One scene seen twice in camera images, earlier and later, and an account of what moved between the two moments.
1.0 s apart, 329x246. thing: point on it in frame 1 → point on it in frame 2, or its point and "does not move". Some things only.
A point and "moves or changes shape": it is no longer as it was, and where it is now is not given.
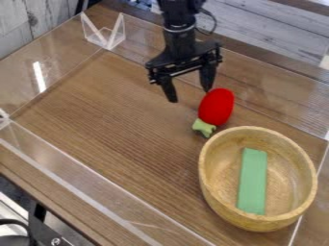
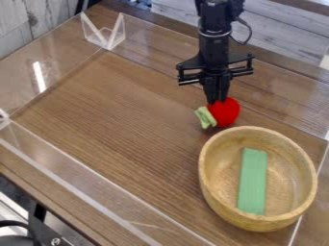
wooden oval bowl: x=257 y=177 does not move
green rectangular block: x=253 y=181 does not move
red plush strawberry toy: x=214 y=109 moves or changes shape
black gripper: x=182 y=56 → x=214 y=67
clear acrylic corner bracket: x=103 y=36 does not move
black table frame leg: x=42 y=234 does not move
